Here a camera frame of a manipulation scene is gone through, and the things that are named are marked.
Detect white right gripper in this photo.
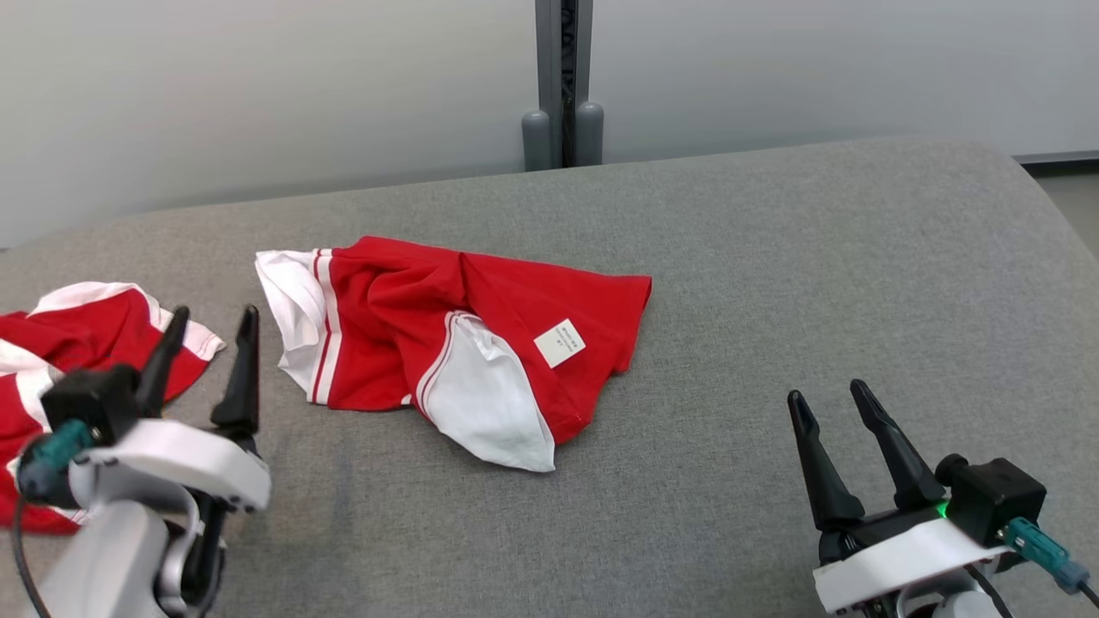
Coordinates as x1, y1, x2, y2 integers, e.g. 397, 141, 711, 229
787, 379, 1018, 615

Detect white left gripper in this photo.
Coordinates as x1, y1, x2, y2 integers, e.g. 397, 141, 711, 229
69, 304, 273, 602

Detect red shorts with white stripes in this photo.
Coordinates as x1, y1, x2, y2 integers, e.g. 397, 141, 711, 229
0, 282, 227, 535

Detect red shirt with white sleeves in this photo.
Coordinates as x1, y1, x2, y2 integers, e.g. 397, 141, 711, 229
255, 235, 653, 475

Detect teal left cable connector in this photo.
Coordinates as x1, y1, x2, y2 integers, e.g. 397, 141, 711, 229
17, 419, 94, 503

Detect teal cable connector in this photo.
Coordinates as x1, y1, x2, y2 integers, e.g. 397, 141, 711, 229
1000, 517, 1091, 595
17, 419, 94, 503

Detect teal right cable connector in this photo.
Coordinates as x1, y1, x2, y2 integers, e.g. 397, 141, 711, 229
1000, 517, 1091, 595

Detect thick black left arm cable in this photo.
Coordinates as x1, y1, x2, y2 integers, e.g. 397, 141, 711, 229
12, 494, 44, 618

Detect grey partition post with slot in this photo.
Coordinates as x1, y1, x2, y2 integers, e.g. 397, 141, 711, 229
521, 0, 604, 171

